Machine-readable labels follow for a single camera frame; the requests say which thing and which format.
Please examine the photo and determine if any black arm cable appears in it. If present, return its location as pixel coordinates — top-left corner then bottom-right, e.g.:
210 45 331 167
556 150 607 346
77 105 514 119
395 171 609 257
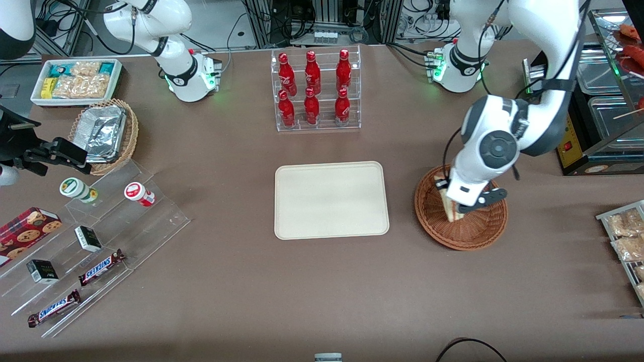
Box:
442 127 466 176

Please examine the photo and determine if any steel food pan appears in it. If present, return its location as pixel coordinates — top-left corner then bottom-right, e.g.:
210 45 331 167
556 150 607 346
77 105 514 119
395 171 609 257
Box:
588 96 644 140
575 44 623 96

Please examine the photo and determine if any black table cable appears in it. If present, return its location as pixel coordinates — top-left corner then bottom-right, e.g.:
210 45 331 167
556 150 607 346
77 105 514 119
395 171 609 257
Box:
435 337 509 362

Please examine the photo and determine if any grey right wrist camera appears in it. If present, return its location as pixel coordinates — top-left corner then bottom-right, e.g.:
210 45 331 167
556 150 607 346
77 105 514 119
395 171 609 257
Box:
0 164 21 187

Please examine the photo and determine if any green lid white cup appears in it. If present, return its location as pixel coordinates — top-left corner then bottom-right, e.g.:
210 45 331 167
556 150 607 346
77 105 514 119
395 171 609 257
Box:
59 177 99 204

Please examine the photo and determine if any red cookie box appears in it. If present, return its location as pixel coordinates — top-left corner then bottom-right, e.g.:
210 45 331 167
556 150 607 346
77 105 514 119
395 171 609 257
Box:
0 207 63 267

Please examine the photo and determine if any tray of packaged pastries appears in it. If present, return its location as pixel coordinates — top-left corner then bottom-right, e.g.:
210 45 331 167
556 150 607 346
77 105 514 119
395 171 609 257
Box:
596 200 644 308

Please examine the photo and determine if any black hot food display case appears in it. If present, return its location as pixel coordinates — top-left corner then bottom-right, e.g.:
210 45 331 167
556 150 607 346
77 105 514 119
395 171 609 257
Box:
522 8 644 176

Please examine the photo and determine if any large clear cracker bag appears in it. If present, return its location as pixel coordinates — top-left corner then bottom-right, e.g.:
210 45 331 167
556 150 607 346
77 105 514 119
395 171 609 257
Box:
52 74 110 100

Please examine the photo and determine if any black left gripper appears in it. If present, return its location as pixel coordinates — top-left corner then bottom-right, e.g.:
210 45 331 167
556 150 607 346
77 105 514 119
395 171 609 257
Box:
435 176 508 216

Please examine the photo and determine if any silver foil container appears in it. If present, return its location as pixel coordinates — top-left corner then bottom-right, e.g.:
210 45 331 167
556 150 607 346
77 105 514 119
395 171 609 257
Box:
79 105 127 163

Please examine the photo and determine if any aluminium equipment frame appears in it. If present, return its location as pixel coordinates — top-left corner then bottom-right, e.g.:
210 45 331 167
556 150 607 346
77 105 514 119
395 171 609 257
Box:
240 0 404 49

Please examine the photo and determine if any red cola bottle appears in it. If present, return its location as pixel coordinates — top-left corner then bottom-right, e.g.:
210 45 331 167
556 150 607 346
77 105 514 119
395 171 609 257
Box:
336 49 352 94
304 50 321 95
278 52 297 97
278 89 296 128
304 87 320 126
335 87 351 127

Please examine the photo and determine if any red lid white cup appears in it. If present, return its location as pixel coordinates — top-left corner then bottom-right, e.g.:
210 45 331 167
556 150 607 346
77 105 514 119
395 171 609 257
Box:
124 182 156 208

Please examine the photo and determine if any light oval wicker basket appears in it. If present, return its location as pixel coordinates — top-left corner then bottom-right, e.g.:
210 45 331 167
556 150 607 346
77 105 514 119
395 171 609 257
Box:
68 98 139 176

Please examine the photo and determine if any small black box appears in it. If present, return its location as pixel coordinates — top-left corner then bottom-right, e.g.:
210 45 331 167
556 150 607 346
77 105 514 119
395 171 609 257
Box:
74 225 103 253
26 259 59 284

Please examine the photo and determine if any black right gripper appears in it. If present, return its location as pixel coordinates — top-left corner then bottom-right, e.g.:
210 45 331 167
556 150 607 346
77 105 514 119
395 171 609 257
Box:
0 105 94 177

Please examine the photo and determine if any triangular sandwich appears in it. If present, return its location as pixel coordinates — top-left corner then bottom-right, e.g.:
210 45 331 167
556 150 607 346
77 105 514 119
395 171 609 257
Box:
443 197 467 223

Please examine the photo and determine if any small clear cracker bag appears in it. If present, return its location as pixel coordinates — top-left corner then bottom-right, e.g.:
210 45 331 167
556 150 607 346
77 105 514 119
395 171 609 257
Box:
69 61 102 77

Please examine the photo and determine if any clear acrylic stepped display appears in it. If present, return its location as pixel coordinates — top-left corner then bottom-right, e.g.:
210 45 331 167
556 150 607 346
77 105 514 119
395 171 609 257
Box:
0 160 191 339

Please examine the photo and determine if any beige rectangular tray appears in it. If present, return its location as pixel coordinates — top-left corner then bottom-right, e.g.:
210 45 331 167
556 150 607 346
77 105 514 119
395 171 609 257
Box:
274 161 390 241

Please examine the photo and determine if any round brown wicker basket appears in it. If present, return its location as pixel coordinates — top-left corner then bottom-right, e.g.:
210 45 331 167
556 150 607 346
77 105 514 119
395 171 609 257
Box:
415 163 509 251

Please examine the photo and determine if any snickers chocolate bar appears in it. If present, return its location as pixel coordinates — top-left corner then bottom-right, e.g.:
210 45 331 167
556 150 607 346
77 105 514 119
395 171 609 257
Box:
27 289 82 328
77 248 127 287

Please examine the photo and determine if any clear acrylic bottle rack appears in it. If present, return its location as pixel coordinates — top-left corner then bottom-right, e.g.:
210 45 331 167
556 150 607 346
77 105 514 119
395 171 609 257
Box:
271 45 362 133

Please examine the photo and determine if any white rectangular snack bin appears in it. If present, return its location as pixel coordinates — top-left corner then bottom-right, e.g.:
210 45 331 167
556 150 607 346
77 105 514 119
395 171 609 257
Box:
30 58 123 108

